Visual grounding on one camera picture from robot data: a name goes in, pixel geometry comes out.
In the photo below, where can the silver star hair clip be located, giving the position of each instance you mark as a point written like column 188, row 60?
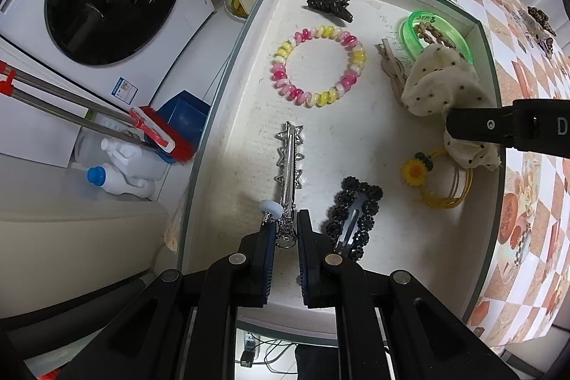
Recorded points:
column 290, row 157

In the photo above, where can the red white broom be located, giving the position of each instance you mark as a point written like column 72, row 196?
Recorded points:
column 156, row 130

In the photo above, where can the black beaded snap clip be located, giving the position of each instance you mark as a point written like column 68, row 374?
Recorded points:
column 369, row 193

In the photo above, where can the white jug blue cap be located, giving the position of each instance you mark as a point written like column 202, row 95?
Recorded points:
column 120, row 175

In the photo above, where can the blue dustpan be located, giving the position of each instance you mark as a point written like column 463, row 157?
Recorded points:
column 182, row 113

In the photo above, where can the white box with grey rim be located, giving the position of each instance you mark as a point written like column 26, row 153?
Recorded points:
column 392, row 268

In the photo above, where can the checkered printed tablecloth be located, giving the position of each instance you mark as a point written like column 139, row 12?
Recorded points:
column 530, row 206

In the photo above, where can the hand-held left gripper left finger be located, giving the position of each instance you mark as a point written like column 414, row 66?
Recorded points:
column 268, row 260

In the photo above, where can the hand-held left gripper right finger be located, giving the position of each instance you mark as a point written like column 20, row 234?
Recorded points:
column 307, row 255

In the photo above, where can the cream polka dot scrunchie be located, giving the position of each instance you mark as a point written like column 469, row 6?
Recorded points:
column 441, row 90

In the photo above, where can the black hair claw clip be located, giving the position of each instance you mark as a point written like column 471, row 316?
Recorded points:
column 331, row 6

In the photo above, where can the leopard print hair claw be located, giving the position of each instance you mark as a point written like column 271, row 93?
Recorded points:
column 536, row 17

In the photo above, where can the white bead earring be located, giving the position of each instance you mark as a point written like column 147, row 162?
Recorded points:
column 270, row 210

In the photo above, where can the green translucent bangle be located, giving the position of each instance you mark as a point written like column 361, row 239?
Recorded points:
column 407, row 37

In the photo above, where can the white power strip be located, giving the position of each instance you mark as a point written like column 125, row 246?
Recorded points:
column 251, row 340

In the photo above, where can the beige bow hair clip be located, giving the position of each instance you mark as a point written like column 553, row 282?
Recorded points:
column 392, row 70

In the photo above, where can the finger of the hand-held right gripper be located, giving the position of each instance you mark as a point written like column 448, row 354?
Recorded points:
column 481, row 125

